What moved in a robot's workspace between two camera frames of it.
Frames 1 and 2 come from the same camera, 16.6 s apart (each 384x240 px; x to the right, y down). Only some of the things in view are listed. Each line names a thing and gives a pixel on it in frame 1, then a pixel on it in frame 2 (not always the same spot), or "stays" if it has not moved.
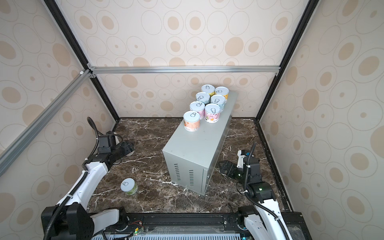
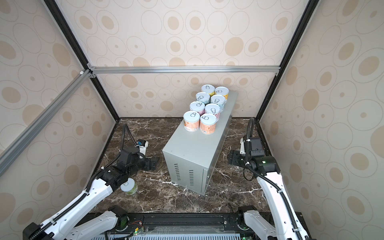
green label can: [129, 186] stays
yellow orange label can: [222, 90] stays
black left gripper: [128, 147] → [148, 165]
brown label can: [191, 121] stays
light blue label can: [203, 96] stays
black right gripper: [228, 164] → [233, 156]
